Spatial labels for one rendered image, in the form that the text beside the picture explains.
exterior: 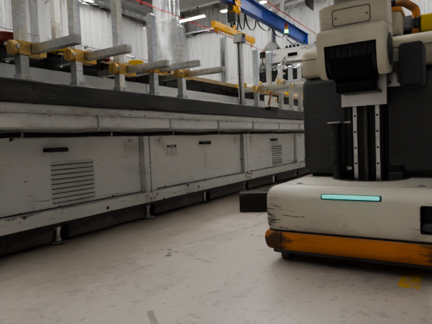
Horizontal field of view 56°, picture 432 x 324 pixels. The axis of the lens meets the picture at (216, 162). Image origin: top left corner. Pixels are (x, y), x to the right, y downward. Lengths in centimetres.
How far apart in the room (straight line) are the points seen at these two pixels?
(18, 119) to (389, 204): 131
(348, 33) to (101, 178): 141
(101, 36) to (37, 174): 1033
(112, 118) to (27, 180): 46
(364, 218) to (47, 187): 136
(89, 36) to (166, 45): 464
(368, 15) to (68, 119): 120
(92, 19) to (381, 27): 1101
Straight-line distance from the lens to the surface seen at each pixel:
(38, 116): 172
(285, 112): 368
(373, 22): 147
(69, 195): 208
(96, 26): 1214
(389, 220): 137
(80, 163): 213
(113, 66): 199
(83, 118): 186
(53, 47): 161
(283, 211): 146
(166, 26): 763
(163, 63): 189
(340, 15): 150
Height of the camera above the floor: 45
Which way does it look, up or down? 3 degrees down
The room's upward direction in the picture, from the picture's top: 2 degrees counter-clockwise
